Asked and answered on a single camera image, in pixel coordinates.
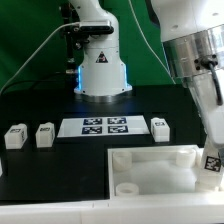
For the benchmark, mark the white marker sheet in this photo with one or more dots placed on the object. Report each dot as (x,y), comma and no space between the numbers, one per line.
(103,126)

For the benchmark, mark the white piece left edge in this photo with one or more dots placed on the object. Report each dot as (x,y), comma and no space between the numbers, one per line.
(1,167)

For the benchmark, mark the white front fence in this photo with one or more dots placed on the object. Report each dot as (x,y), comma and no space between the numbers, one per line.
(196,208)

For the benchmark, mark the white square tabletop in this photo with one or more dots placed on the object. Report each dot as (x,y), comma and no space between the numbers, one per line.
(143,171)

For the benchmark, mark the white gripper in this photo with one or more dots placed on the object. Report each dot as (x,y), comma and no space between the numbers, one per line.
(212,114)

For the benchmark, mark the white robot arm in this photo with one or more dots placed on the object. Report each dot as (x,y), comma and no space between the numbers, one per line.
(192,36)

